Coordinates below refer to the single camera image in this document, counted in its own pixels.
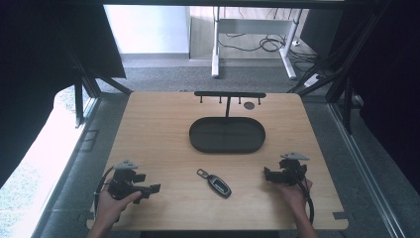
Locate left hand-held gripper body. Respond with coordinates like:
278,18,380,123
108,159,147,201

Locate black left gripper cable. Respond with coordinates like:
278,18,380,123
93,166,116,220

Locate person's right hand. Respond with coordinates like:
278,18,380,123
277,178,314,216

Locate dark curtain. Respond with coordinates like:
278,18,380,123
298,0,420,196
0,0,127,190

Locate black car key fob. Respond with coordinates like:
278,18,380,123
196,168,233,199

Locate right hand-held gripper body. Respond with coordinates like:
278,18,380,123
277,152,311,186

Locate person's left hand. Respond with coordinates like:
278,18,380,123
95,189,143,230

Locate white wall panel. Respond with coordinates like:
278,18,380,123
103,4,191,55

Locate black key rack with tray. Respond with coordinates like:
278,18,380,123
188,90,267,155

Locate white power strip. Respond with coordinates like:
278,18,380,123
303,72,324,89

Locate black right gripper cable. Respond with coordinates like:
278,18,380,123
287,168,315,225

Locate black metal stand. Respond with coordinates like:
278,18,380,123
67,52,134,129
286,0,394,135

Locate black floor cables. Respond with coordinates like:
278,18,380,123
218,32,320,64

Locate aluminium floor rail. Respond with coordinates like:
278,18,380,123
328,101,408,238

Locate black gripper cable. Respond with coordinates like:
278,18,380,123
93,166,116,220
287,168,315,225

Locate white desk frame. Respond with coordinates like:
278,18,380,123
211,5,303,80

